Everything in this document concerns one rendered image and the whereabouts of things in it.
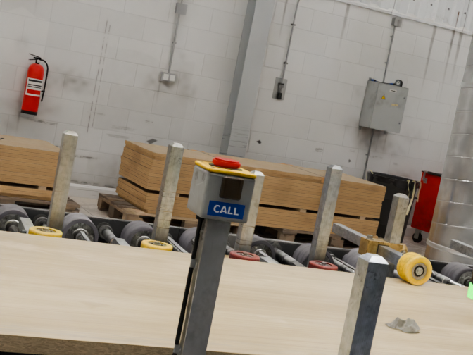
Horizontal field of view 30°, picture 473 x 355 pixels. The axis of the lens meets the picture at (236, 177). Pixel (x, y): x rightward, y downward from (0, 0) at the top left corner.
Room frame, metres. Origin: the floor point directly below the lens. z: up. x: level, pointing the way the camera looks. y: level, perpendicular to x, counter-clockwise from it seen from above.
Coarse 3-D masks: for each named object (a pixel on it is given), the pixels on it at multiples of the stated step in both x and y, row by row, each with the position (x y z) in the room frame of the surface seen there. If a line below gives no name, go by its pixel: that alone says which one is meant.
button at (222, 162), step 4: (216, 160) 1.21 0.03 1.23; (220, 160) 1.21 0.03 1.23; (224, 160) 1.21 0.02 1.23; (228, 160) 1.22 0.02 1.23; (232, 160) 1.23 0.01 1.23; (216, 164) 1.21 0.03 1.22; (220, 164) 1.20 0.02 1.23; (224, 164) 1.20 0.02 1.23; (228, 164) 1.20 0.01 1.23; (232, 164) 1.20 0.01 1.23; (236, 164) 1.21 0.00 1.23; (240, 164) 1.22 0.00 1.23; (232, 168) 1.21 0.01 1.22; (236, 168) 1.21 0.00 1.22
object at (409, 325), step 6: (396, 318) 1.82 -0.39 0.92; (408, 318) 1.83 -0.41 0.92; (390, 324) 1.82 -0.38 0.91; (396, 324) 1.81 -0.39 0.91; (402, 324) 1.82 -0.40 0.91; (408, 324) 1.83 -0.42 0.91; (414, 324) 1.83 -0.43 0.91; (402, 330) 1.79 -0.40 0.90; (408, 330) 1.79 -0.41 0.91; (414, 330) 1.80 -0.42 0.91
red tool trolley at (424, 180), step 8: (424, 176) 9.66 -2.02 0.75; (432, 176) 9.61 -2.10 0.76; (440, 176) 9.46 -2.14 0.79; (424, 184) 9.69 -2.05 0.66; (432, 184) 9.59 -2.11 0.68; (424, 192) 9.66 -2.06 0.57; (432, 192) 9.57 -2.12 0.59; (424, 200) 9.64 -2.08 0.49; (432, 200) 9.55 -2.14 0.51; (416, 208) 9.73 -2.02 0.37; (424, 208) 9.62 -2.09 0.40; (432, 208) 9.53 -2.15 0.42; (416, 216) 9.70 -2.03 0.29; (424, 216) 9.60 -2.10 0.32; (432, 216) 9.51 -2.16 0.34; (416, 224) 9.68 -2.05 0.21; (424, 224) 9.58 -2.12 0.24; (416, 232) 9.73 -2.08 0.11; (416, 240) 9.72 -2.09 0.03
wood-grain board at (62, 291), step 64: (0, 256) 1.77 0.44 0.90; (64, 256) 1.88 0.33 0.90; (128, 256) 2.00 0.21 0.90; (0, 320) 1.36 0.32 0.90; (64, 320) 1.42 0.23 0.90; (128, 320) 1.49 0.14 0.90; (256, 320) 1.66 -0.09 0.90; (320, 320) 1.75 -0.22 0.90; (384, 320) 1.86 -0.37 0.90; (448, 320) 1.98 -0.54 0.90
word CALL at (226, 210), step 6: (210, 204) 1.18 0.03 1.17; (216, 204) 1.18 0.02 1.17; (222, 204) 1.19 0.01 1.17; (228, 204) 1.19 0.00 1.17; (234, 204) 1.19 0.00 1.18; (210, 210) 1.18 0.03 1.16; (216, 210) 1.18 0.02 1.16; (222, 210) 1.19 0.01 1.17; (228, 210) 1.19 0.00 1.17; (234, 210) 1.19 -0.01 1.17; (240, 210) 1.20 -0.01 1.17; (222, 216) 1.19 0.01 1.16; (228, 216) 1.19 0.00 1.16; (234, 216) 1.19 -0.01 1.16; (240, 216) 1.20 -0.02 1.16
